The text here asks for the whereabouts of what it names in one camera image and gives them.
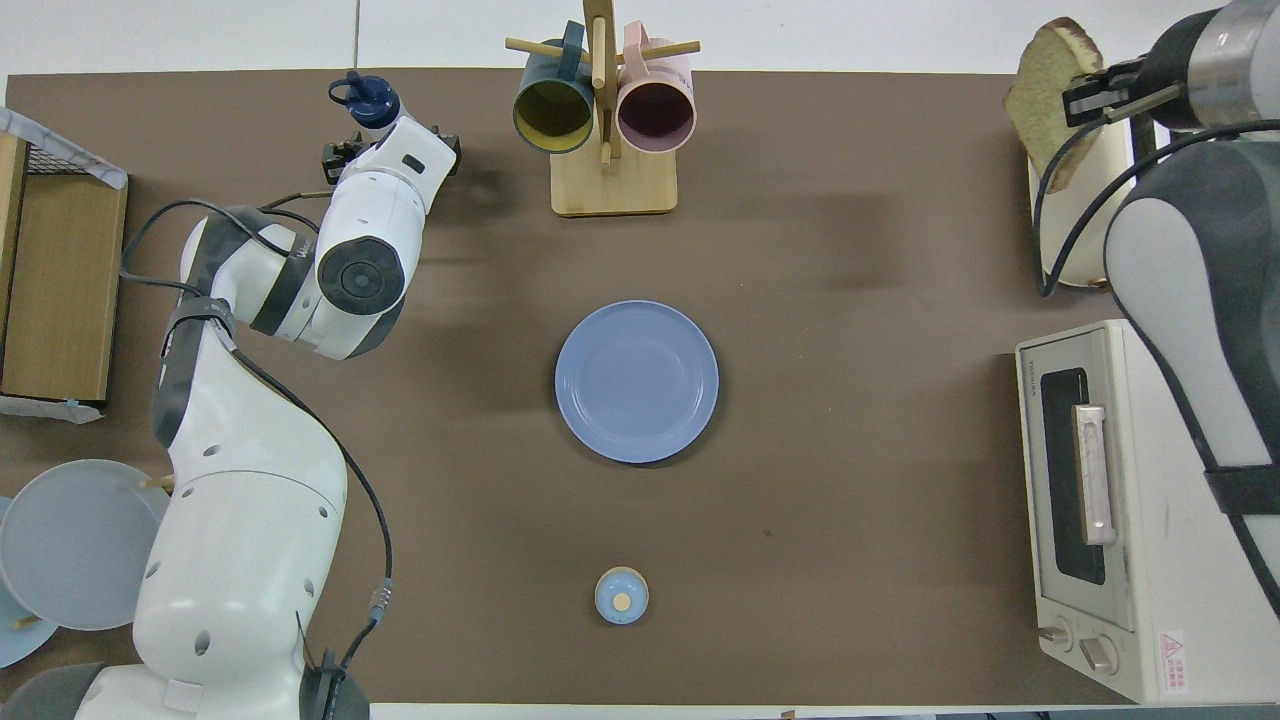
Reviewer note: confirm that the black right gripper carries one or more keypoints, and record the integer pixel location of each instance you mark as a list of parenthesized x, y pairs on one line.
[(1172, 75)]

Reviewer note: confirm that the slice of bread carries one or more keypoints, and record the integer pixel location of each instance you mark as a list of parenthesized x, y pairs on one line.
[(1040, 100)]

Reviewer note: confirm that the squeeze bottle with blue cap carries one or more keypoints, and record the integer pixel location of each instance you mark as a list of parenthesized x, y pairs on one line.
[(375, 103)]

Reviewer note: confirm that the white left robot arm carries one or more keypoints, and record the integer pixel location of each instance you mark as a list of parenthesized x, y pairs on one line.
[(250, 540)]

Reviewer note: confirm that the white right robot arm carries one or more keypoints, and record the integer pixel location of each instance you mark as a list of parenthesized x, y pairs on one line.
[(1200, 260)]

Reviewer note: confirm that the blue round plate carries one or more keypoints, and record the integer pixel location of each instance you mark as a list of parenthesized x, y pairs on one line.
[(636, 382)]

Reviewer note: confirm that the wooden plate rack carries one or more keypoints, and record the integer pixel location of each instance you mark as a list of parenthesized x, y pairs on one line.
[(148, 483)]

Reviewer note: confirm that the grey-blue plate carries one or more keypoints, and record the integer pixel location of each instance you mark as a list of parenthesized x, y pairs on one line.
[(70, 545)]

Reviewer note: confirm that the light blue plate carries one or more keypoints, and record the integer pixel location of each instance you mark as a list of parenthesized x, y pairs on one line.
[(15, 645)]

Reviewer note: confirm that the dark teal mug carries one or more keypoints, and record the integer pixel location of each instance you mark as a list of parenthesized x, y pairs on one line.
[(550, 110)]

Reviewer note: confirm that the cream two-slot toaster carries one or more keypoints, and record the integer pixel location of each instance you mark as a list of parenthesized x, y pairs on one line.
[(1075, 230)]

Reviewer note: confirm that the wooden mug tree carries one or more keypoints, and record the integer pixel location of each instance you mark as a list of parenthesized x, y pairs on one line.
[(612, 185)]

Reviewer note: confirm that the pink mug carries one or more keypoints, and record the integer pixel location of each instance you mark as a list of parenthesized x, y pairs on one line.
[(655, 115)]

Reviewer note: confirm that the white checked cloth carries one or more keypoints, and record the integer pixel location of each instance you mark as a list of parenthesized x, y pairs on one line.
[(60, 147)]

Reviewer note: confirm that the brown table mat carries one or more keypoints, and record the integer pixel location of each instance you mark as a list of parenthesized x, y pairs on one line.
[(800, 300)]

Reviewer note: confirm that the white toaster oven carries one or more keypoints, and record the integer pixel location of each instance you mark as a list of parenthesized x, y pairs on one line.
[(1120, 560)]

